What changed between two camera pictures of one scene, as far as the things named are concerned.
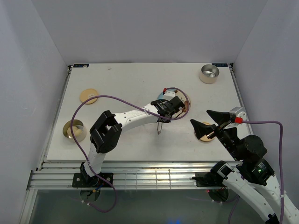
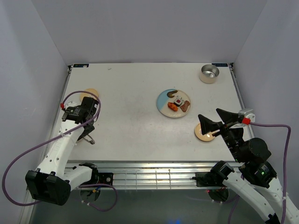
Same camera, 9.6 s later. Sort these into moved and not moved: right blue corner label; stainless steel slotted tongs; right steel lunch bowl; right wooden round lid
Moved: stainless steel slotted tongs
Not moved: right blue corner label; right wooden round lid; right steel lunch bowl
